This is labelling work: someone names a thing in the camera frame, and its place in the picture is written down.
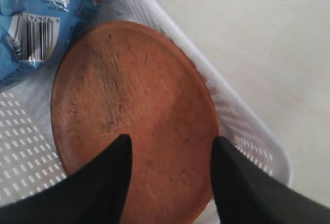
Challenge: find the white perforated plastic basket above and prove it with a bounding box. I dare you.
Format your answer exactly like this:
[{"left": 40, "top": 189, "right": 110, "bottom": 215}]
[{"left": 0, "top": 0, "right": 293, "bottom": 224}]

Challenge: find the brown round wooden plate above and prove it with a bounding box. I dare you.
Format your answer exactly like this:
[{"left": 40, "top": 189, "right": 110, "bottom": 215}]
[{"left": 51, "top": 21, "right": 221, "bottom": 223}]

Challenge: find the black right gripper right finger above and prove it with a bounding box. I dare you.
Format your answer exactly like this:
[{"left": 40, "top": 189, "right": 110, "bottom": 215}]
[{"left": 210, "top": 136, "right": 329, "bottom": 223}]

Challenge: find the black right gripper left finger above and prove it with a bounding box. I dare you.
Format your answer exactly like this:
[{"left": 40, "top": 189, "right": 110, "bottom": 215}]
[{"left": 1, "top": 134, "right": 133, "bottom": 223}]

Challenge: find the blue snack packet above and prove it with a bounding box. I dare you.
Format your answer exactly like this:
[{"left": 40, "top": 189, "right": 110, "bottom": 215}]
[{"left": 1, "top": 0, "right": 102, "bottom": 91}]

